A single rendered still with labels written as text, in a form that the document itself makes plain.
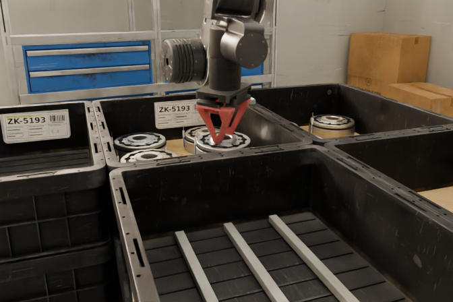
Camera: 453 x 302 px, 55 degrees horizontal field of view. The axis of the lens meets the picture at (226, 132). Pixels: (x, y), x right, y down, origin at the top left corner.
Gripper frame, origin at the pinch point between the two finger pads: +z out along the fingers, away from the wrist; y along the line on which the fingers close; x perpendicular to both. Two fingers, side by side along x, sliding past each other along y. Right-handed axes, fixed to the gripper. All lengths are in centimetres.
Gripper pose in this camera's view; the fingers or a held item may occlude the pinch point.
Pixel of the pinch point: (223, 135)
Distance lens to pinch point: 80.7
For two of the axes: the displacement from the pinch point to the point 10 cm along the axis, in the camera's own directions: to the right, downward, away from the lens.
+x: -9.0, -1.7, 4.0
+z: -0.3, 9.4, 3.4
